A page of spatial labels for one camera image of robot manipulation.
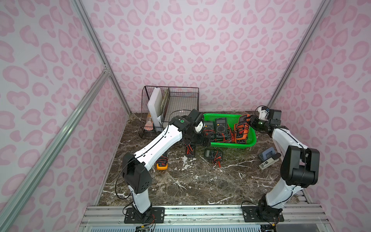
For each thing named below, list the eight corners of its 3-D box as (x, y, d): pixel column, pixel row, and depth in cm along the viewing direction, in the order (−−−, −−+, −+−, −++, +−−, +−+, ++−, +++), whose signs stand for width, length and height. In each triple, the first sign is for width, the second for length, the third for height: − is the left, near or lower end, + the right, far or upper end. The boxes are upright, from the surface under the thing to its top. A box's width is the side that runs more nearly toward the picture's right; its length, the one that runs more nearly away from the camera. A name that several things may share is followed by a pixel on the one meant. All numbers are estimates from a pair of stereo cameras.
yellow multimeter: (156, 170, 91) (155, 167, 87) (158, 159, 95) (156, 156, 92) (167, 170, 91) (166, 167, 87) (168, 159, 95) (167, 155, 92)
